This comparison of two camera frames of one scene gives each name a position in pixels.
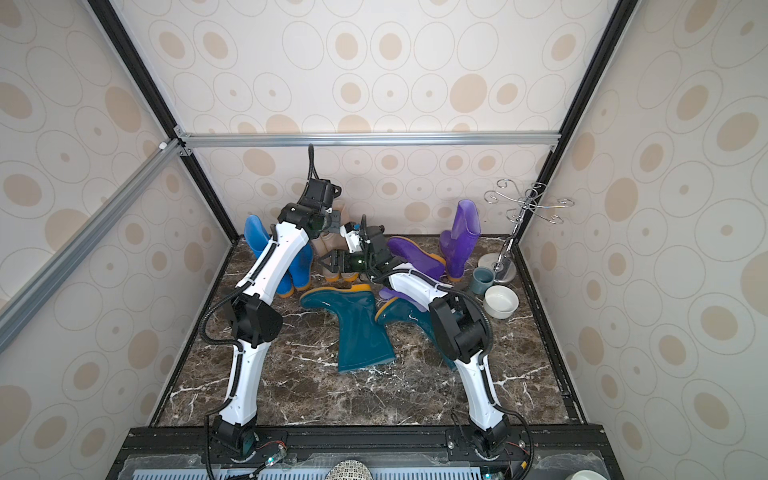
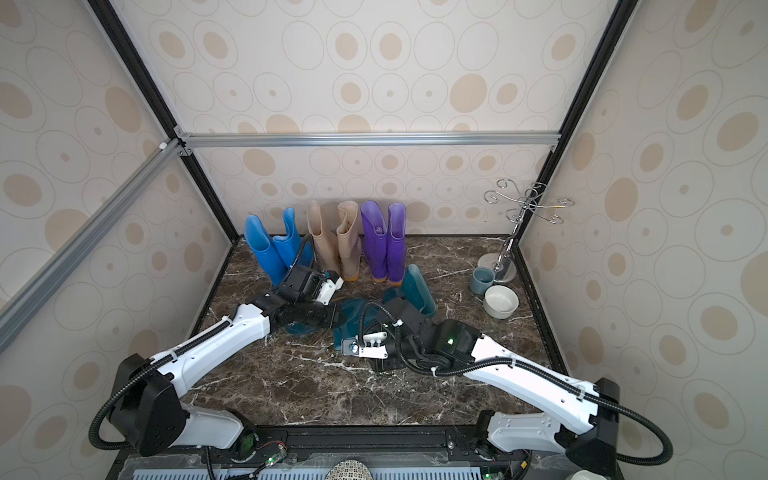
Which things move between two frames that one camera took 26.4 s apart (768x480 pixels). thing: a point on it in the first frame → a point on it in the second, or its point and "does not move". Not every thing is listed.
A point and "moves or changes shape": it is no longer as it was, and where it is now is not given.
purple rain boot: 458,246 → 396,241
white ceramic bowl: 500,302 does not move
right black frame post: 592,79 does not move
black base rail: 366,452 does not move
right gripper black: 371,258 → 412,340
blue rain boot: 258,237 does not move
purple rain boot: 416,258 moves or changes shape
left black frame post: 113,24 does not move
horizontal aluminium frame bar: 310,140 does not move
